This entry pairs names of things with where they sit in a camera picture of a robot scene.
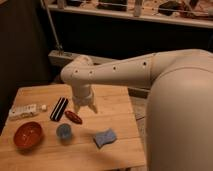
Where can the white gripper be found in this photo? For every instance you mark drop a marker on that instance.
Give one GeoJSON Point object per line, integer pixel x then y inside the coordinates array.
{"type": "Point", "coordinates": [82, 95]}

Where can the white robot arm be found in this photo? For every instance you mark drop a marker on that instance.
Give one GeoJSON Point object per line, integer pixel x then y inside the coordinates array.
{"type": "Point", "coordinates": [179, 112]}

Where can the metal pole stand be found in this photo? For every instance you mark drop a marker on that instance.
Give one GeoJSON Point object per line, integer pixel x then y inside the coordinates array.
{"type": "Point", "coordinates": [55, 17]}

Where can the dark red oval object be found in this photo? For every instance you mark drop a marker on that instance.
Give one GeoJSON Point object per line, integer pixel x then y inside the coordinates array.
{"type": "Point", "coordinates": [73, 117]}

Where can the black white striped bar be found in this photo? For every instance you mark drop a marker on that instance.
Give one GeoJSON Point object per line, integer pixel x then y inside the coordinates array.
{"type": "Point", "coordinates": [59, 109]}

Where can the blue cup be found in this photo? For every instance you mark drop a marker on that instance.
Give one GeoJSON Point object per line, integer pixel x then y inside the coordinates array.
{"type": "Point", "coordinates": [64, 131]}

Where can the wooden table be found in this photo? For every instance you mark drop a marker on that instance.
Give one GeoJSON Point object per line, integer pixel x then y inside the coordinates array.
{"type": "Point", "coordinates": [80, 153]}

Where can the red bowl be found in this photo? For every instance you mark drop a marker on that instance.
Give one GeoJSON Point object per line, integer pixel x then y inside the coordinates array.
{"type": "Point", "coordinates": [28, 135]}

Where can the white shelf with clutter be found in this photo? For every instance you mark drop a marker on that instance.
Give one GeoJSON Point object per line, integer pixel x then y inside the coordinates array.
{"type": "Point", "coordinates": [194, 13]}

